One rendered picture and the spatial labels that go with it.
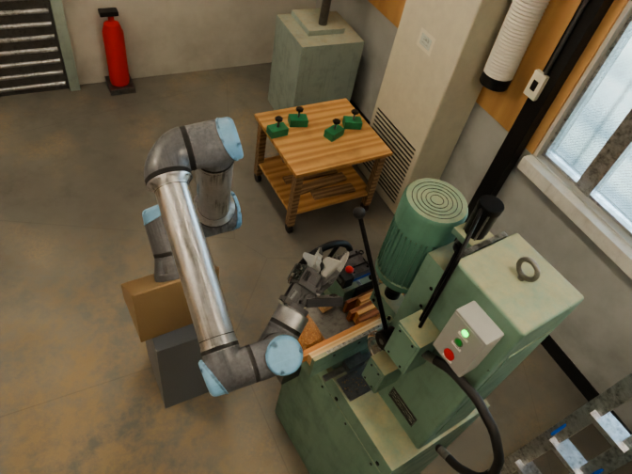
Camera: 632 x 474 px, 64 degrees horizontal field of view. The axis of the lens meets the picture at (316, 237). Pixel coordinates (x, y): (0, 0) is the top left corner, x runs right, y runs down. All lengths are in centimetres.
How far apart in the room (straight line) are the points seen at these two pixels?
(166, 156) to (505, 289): 85
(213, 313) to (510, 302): 67
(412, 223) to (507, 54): 157
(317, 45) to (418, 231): 242
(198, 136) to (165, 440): 156
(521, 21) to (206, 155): 178
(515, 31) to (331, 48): 137
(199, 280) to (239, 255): 181
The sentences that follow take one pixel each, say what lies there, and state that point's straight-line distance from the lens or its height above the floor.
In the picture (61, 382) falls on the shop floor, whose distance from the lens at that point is 271.
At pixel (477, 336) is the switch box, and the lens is 116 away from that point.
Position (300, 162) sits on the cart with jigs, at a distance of 285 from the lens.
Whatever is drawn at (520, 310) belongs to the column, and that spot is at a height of 152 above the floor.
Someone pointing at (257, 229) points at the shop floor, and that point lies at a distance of 316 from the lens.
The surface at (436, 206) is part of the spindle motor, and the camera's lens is 133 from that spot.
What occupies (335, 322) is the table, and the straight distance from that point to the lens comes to 176.
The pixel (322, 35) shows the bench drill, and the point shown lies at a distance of 371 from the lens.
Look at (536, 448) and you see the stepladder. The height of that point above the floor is 39.
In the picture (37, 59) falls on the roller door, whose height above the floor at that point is 25.
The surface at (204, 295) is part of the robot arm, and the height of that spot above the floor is 136.
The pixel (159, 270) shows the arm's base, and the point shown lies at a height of 85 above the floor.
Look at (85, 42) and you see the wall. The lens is 418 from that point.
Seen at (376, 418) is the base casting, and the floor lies 80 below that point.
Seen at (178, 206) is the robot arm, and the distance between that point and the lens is 127.
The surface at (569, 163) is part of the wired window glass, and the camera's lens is 289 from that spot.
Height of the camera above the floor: 237
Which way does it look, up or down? 48 degrees down
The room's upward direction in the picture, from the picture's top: 14 degrees clockwise
